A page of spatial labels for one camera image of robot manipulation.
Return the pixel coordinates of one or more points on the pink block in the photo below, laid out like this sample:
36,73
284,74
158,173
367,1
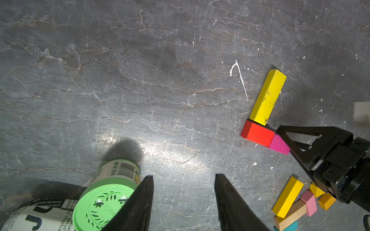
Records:
310,200

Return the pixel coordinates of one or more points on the green lid jar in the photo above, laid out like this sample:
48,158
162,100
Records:
113,184

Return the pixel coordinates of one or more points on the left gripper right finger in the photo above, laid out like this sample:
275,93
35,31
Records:
233,212

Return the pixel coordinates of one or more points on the yellow block tilted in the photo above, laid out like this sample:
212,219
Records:
315,190

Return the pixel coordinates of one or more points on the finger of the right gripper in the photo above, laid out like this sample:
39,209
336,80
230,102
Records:
309,145

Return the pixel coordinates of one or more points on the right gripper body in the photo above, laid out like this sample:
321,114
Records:
345,173

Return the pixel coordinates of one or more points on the printed can lying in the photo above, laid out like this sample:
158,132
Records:
46,214

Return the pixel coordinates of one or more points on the orange-yellow block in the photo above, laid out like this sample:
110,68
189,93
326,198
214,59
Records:
326,201

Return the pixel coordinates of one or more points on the tan wooden block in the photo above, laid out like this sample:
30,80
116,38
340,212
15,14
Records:
297,210

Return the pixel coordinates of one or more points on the red block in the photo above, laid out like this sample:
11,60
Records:
258,134

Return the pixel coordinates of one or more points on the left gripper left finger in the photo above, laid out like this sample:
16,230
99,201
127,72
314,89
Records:
136,213

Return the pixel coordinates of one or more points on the magenta block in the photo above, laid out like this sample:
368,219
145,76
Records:
279,145

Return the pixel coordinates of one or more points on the yellow block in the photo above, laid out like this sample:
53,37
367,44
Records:
268,96
287,197
315,190

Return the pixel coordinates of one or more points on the teal block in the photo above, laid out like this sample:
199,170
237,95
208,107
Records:
292,227

